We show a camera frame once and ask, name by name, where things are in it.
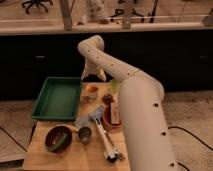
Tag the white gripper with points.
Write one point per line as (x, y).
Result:
(91, 68)

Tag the small orange apple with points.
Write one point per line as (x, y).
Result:
(92, 88)

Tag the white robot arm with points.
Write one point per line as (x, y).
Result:
(140, 99)

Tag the white paper cup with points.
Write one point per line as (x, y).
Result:
(89, 95)

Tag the light green plastic cup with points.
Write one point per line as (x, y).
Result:
(113, 84)

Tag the small metal cup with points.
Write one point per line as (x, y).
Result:
(84, 135)

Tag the dark brown pine cone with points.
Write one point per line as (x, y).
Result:
(108, 98)

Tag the wooden block in bowl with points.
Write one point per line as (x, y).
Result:
(114, 114)

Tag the green plastic tray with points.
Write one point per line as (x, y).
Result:
(58, 99)

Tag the terracotta bowl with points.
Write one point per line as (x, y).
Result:
(106, 119)

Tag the blue grey cloth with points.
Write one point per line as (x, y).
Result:
(87, 120)

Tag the green cucumber in bowl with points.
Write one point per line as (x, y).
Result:
(59, 143)

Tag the dark brown bowl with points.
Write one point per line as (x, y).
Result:
(54, 135)

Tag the black office chair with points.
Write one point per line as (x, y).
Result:
(29, 3)

